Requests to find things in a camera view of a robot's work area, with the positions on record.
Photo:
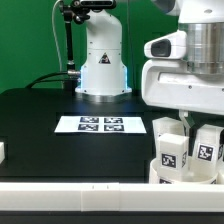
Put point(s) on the white block at left edge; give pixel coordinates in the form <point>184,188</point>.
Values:
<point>2,152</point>

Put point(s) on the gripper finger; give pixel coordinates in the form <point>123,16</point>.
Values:
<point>187,120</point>

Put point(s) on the white L-shaped obstacle wall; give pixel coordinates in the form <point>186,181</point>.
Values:
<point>111,197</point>

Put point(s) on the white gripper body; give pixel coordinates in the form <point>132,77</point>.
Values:
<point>167,83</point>

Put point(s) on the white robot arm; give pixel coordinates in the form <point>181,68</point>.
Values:
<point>203,22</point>

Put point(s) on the white round stool seat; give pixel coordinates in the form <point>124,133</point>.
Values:
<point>190,178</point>

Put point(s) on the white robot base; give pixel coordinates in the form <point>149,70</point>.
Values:
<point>103,75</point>

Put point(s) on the white marker sheet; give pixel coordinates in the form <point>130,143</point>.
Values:
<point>99,124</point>

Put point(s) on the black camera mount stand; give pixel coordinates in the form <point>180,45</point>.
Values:
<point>75,15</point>

